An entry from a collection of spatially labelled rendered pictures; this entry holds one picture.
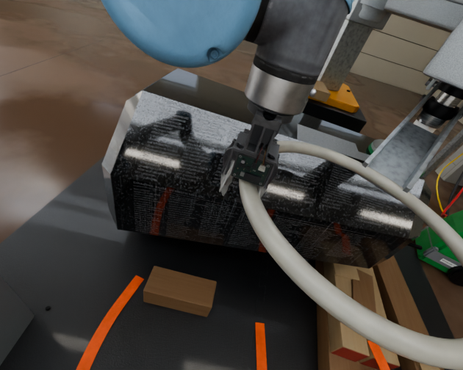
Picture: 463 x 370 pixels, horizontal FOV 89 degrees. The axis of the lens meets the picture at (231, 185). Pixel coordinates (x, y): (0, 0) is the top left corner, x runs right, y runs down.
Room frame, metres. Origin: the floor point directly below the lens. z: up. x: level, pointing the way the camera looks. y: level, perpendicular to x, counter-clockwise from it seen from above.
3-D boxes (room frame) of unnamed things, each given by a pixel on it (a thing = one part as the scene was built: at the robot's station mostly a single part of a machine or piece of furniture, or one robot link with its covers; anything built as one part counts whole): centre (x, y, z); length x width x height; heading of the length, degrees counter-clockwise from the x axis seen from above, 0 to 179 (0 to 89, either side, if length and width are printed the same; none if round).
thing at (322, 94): (1.51, -0.30, 0.81); 0.20 x 0.10 x 0.05; 8
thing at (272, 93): (0.35, -0.02, 1.08); 0.10 x 0.09 x 0.05; 88
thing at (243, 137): (0.34, -0.02, 1.00); 0.09 x 0.08 x 0.12; 178
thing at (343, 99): (1.76, -0.35, 0.76); 0.49 x 0.49 x 0.05; 0
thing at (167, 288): (0.46, 0.06, 0.07); 0.30 x 0.12 x 0.12; 95
